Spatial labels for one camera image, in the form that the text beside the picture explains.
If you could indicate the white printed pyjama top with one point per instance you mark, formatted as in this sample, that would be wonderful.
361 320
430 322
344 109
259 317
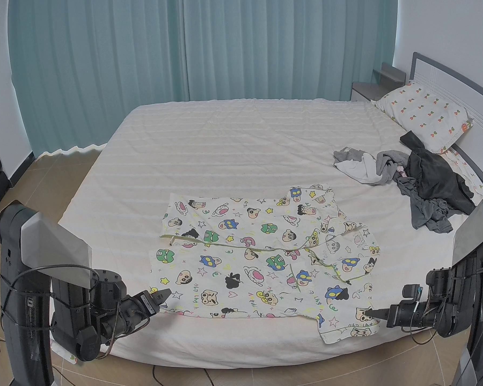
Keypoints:
245 255

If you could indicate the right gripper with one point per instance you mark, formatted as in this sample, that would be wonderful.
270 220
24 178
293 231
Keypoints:
406 315

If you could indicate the dark grey garment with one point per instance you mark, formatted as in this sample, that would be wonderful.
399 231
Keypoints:
430 215

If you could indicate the grey and white bedside table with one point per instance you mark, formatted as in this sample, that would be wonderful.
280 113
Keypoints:
370 89

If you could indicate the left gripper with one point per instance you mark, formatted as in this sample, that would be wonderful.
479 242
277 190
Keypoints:
141 308

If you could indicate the pink garment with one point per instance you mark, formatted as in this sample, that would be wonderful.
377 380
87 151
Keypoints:
401 171

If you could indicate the white garment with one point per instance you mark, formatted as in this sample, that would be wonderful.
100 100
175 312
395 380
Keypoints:
364 171

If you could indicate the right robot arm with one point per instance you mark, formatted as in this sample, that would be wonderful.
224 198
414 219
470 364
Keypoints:
475 280

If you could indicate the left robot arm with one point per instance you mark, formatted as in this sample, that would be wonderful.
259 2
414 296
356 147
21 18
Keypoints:
68 316

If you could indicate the grey labelled garment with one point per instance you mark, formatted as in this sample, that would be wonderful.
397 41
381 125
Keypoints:
346 157

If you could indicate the bed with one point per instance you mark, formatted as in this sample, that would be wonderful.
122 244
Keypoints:
225 147

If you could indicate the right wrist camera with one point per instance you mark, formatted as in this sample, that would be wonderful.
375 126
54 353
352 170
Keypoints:
410 292

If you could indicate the black garment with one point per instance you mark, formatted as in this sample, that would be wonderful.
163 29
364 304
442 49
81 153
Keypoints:
434 179

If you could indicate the white printed pillow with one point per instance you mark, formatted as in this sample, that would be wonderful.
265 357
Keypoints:
473 171
422 115

